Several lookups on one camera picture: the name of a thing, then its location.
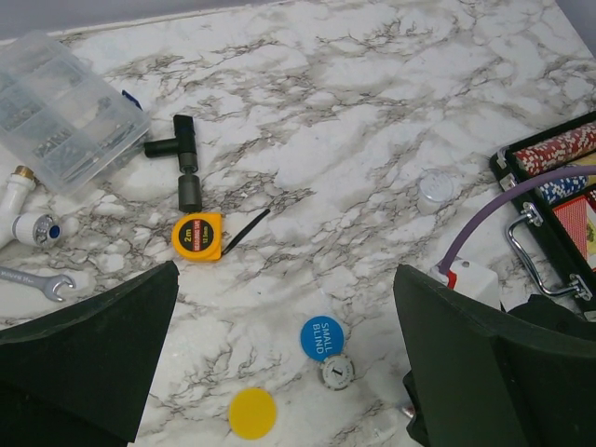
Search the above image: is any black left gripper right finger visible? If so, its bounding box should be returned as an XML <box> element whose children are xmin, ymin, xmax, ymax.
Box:
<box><xmin>393</xmin><ymin>264</ymin><xmax>596</xmax><ymax>447</ymax></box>

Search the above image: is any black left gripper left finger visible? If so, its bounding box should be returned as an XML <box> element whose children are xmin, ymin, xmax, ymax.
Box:
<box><xmin>1</xmin><ymin>262</ymin><xmax>179</xmax><ymax>446</ymax></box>

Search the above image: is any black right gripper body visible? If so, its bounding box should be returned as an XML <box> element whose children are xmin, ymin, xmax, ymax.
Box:
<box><xmin>402</xmin><ymin>292</ymin><xmax>596</xmax><ymax>441</ymax></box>

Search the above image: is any red playing card deck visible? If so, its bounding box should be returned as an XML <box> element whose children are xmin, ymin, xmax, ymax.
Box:
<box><xmin>554</xmin><ymin>188</ymin><xmax>595</xmax><ymax>271</ymax></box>

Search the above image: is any white poker chip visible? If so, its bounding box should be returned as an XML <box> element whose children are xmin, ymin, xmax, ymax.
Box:
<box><xmin>320</xmin><ymin>354</ymin><xmax>355</xmax><ymax>391</ymax></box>

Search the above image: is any clear dealer button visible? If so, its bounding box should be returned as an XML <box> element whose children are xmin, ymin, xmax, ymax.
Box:
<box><xmin>417</xmin><ymin>169</ymin><xmax>454</xmax><ymax>215</ymax></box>

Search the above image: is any black poker case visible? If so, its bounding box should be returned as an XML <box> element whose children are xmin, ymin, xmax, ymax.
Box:
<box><xmin>490</xmin><ymin>112</ymin><xmax>595</xmax><ymax>322</ymax></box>

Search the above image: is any silver open-end wrench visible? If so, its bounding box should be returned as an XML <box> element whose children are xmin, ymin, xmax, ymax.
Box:
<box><xmin>1</xmin><ymin>267</ymin><xmax>76</xmax><ymax>303</ymax></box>

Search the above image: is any blue poker chip row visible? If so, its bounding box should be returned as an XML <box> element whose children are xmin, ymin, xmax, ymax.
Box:
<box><xmin>537</xmin><ymin>175</ymin><xmax>595</xmax><ymax>205</ymax></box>

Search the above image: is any white plastic faucet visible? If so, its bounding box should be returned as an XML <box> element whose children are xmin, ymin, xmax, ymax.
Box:
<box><xmin>1</xmin><ymin>165</ymin><xmax>80</xmax><ymax>249</ymax></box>

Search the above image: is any blue small blind button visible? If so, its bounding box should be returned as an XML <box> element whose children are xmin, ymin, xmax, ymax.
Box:
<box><xmin>300</xmin><ymin>316</ymin><xmax>345</xmax><ymax>362</ymax></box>

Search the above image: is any red poker chip row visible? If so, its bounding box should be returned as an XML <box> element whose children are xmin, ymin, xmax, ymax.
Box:
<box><xmin>514</xmin><ymin>122</ymin><xmax>595</xmax><ymax>176</ymax></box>

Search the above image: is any yellow round button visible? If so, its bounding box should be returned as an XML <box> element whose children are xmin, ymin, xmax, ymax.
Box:
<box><xmin>228</xmin><ymin>387</ymin><xmax>277</xmax><ymax>440</ymax></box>

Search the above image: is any yellow tape measure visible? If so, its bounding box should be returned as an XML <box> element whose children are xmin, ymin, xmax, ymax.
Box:
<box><xmin>170</xmin><ymin>208</ymin><xmax>272</xmax><ymax>263</ymax></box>

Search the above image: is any black T-shaped pipe fitting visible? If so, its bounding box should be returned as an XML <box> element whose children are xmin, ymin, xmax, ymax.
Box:
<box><xmin>143</xmin><ymin>115</ymin><xmax>203</xmax><ymax>214</ymax></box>

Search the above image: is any clear screw organizer box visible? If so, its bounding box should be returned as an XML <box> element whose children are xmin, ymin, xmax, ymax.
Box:
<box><xmin>1</xmin><ymin>33</ymin><xmax>150</xmax><ymax>196</ymax></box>

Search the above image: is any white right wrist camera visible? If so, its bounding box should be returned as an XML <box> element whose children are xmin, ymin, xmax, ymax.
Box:
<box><xmin>428</xmin><ymin>258</ymin><xmax>501</xmax><ymax>310</ymax></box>

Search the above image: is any chrome case handle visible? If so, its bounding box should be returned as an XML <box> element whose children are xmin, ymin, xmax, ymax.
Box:
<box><xmin>506</xmin><ymin>200</ymin><xmax>595</xmax><ymax>302</ymax></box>

